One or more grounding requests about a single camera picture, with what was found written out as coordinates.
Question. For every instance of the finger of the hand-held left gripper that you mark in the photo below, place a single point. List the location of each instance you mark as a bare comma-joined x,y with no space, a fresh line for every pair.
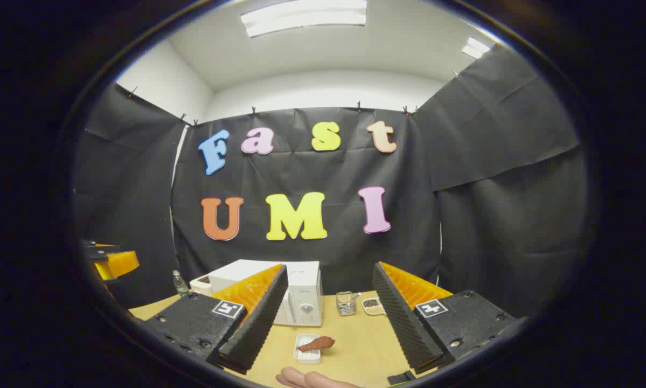
119,263

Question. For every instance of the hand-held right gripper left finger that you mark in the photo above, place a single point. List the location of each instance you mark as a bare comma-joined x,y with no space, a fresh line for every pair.
258,323

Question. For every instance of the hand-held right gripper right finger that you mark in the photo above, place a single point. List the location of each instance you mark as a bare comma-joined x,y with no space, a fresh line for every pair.
401,323

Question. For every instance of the white microwave oven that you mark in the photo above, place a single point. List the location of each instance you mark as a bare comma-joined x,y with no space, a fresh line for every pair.
306,291

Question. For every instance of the reddish brown chicken drumstick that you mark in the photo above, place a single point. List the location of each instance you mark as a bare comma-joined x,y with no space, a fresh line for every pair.
317,343

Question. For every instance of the white rectangular food tray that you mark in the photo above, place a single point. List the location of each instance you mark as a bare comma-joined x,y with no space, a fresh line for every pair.
306,357

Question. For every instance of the white divided condiment dish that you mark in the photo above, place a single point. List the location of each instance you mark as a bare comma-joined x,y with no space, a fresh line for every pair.
373,306

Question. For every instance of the black table clamp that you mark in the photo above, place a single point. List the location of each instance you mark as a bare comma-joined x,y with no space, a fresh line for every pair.
401,378

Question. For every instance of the clear water bottle green label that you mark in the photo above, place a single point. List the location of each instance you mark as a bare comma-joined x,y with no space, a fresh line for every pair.
180,285

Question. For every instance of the white toaster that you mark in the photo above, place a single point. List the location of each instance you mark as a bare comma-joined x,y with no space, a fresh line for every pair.
200,284

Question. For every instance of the black backdrop cloth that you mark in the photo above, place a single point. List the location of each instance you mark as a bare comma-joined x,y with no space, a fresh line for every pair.
490,242

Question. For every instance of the small ceiling light panel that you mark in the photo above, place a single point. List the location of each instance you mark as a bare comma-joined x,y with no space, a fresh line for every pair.
474,48

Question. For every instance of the long ceiling light panel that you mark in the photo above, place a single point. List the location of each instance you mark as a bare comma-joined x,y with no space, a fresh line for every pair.
304,17

